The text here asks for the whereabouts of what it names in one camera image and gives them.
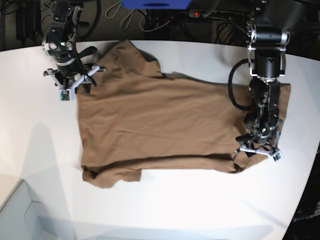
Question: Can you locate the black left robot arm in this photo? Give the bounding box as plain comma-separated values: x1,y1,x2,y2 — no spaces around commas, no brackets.
228,0,311,161

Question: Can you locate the white bin at table corner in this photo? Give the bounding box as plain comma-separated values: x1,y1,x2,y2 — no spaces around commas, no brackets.
0,180,76,240

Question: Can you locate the brown t-shirt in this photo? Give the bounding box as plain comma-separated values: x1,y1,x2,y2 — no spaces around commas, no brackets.
74,39,292,190

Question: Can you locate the blue box at table edge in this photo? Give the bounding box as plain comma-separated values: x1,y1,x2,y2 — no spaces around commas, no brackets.
121,0,191,10

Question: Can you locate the black equipment on floor left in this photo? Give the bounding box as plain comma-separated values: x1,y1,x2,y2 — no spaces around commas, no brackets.
15,0,42,45

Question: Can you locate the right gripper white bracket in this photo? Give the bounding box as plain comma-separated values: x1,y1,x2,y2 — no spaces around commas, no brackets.
43,63,107,101

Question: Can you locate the white power strip red switch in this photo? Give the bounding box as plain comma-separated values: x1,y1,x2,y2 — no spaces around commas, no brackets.
187,9,246,22

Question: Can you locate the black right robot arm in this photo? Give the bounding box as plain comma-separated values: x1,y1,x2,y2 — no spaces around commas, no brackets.
42,0,107,101

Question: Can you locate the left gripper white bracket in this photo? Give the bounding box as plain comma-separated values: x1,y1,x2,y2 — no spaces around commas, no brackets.
235,134,282,162

